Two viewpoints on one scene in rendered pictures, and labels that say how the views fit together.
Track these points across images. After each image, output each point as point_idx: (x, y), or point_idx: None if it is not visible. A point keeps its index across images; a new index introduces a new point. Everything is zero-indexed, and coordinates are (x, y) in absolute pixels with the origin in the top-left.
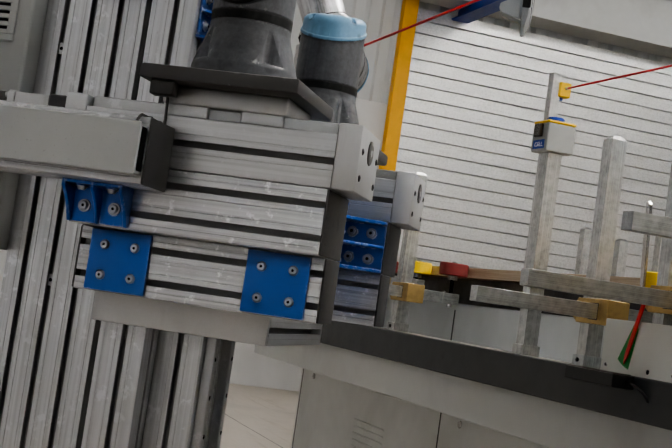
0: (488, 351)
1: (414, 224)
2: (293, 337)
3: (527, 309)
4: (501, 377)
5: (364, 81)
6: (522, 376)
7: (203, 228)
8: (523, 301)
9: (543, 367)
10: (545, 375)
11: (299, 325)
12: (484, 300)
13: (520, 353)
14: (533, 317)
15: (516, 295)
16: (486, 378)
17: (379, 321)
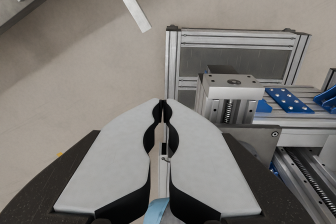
0: (12, 18)
1: (230, 74)
2: (275, 85)
3: None
4: (37, 5)
5: (168, 203)
6: None
7: None
8: None
9: None
10: None
11: (270, 87)
12: (149, 21)
13: None
14: None
15: None
16: (25, 15)
17: (221, 65)
